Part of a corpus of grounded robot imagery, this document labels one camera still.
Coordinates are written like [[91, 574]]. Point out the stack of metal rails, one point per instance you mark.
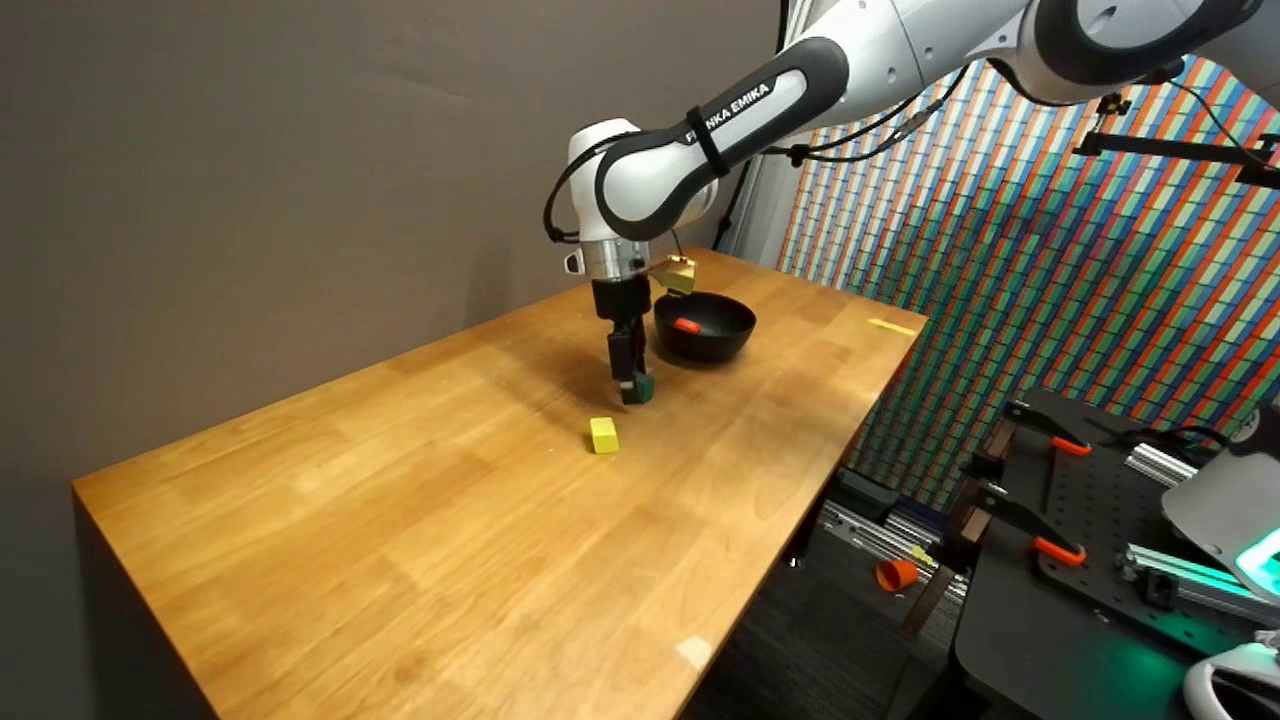
[[890, 540]]

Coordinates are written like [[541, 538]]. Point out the orange block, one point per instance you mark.
[[687, 325]]

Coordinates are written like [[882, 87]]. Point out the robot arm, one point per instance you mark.
[[880, 60]]

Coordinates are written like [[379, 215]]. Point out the aluminium rail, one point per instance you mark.
[[1190, 585], [1160, 464]]

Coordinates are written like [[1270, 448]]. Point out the hand controller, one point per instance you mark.
[[1235, 680]]

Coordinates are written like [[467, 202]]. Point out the orange cup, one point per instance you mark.
[[896, 575]]

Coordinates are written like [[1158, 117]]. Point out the camera on mount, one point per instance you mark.
[[1170, 148]]

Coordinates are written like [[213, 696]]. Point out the green block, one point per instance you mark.
[[643, 387]]

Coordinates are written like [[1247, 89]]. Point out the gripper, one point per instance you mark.
[[620, 298]]

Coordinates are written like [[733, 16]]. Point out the pale tape patch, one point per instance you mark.
[[694, 652]]

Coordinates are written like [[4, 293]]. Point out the black bowl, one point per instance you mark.
[[705, 340]]

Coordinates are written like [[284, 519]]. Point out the yellow block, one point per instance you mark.
[[603, 435]]

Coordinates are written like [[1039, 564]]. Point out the colourful patterned backdrop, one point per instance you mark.
[[1050, 300]]

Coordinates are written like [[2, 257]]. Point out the yellow tape strip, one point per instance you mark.
[[891, 326]]

